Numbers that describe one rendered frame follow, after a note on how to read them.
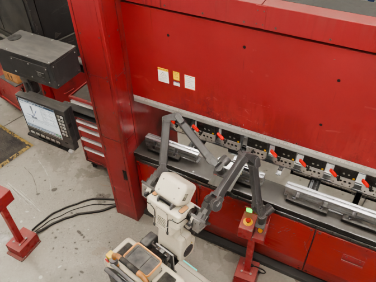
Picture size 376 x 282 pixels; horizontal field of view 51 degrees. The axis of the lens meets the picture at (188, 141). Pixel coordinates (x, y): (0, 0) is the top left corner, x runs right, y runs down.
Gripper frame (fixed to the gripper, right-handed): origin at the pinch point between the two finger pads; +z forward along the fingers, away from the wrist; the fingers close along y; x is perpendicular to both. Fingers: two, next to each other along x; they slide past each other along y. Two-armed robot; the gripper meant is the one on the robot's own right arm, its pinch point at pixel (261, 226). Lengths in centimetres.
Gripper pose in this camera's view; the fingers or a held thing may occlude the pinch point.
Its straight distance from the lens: 293.5
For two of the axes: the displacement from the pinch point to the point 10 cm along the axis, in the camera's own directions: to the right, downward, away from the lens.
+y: 3.6, -7.9, 4.9
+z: 1.2, 5.6, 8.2
